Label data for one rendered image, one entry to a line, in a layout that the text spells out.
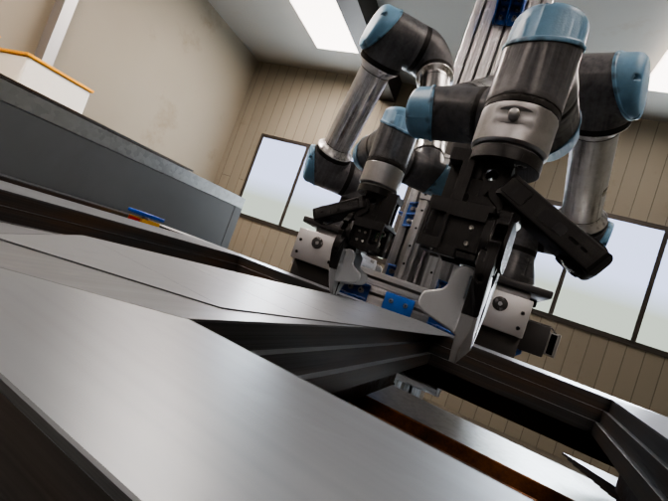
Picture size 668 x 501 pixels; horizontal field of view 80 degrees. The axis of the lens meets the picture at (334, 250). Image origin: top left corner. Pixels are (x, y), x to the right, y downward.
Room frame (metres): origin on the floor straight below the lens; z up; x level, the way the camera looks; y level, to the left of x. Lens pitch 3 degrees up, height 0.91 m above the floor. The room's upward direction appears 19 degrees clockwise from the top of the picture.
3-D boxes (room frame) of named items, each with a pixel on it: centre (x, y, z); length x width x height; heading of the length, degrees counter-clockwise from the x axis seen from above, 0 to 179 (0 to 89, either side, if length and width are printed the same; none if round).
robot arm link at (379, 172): (0.73, -0.04, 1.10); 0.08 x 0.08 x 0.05
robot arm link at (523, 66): (0.40, -0.14, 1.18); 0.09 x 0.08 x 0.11; 144
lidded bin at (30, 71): (2.68, 2.25, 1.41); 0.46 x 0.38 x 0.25; 159
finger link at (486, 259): (0.37, -0.14, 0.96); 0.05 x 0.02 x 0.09; 153
